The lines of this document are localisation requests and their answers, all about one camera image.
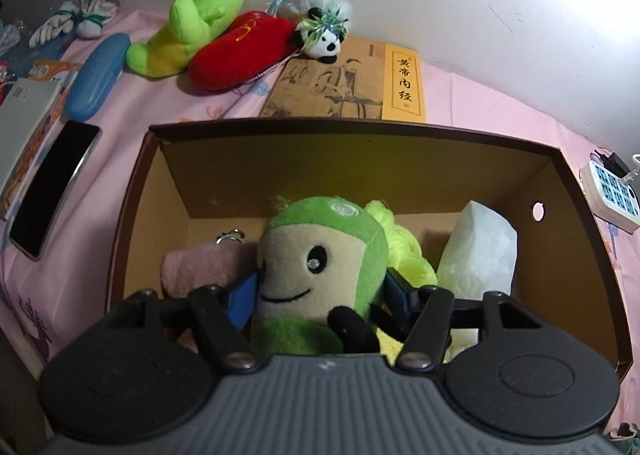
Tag white power strip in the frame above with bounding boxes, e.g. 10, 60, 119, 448
580, 160, 640, 235

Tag red plush toy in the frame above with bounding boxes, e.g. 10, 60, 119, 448
189, 11, 301, 92

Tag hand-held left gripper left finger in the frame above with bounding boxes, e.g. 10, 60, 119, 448
100, 271, 262, 376

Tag green and yellow plush toy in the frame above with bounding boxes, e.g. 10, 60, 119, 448
125, 0, 246, 80

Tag brown cardboard box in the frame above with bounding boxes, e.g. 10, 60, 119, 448
105, 117, 633, 381

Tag small panda plush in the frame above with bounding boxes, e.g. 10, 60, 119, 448
292, 6, 348, 59

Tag black plug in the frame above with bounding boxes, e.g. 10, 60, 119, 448
592, 147, 632, 180

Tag green bean plush toy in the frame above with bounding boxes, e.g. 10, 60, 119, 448
250, 195, 396, 356

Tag yellow and tan book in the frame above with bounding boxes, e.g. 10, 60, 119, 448
259, 35, 428, 124

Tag white work gloves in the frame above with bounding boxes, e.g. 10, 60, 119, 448
75, 0, 126, 39
28, 10, 76, 48

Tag white fluffy pompom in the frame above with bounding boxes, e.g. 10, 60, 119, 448
270, 0, 353, 23

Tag white power cable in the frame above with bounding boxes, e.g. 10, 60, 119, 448
620, 152, 640, 186

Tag pink printed bedsheet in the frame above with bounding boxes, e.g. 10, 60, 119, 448
0, 7, 640, 455

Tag black smartphone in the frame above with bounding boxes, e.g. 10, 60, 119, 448
9, 120, 102, 262

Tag blue glasses case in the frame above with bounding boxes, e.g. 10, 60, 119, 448
66, 33, 132, 123

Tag pink-brown teddy bear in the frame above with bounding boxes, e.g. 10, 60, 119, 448
160, 242, 261, 301

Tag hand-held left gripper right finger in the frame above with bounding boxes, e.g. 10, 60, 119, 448
385, 267, 556, 376

